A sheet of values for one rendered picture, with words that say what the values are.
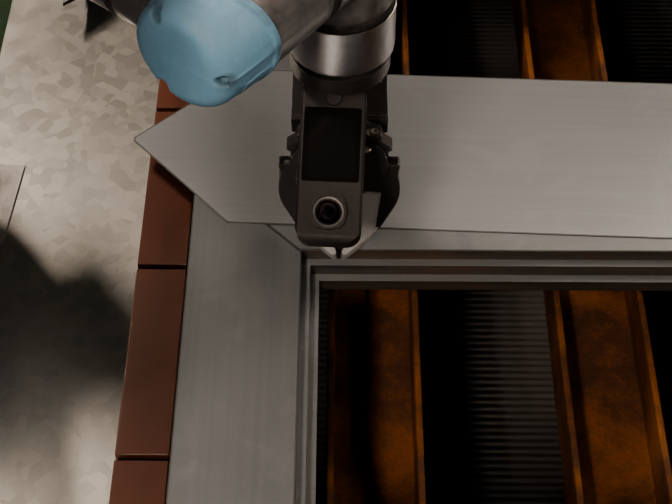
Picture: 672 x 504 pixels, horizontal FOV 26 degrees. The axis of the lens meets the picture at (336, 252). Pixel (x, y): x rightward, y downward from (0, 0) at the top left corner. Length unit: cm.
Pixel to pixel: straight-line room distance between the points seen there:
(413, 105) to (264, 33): 43
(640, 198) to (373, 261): 23
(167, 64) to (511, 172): 43
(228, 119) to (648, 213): 36
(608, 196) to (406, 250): 18
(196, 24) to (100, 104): 70
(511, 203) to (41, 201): 49
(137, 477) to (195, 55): 36
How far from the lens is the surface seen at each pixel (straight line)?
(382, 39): 98
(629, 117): 129
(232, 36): 85
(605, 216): 121
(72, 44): 161
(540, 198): 121
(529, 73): 150
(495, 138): 125
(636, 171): 124
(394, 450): 125
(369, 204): 110
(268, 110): 127
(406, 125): 126
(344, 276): 118
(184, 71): 87
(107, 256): 139
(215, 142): 125
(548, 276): 119
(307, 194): 100
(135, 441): 109
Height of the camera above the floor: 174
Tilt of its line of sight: 50 degrees down
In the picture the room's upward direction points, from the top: straight up
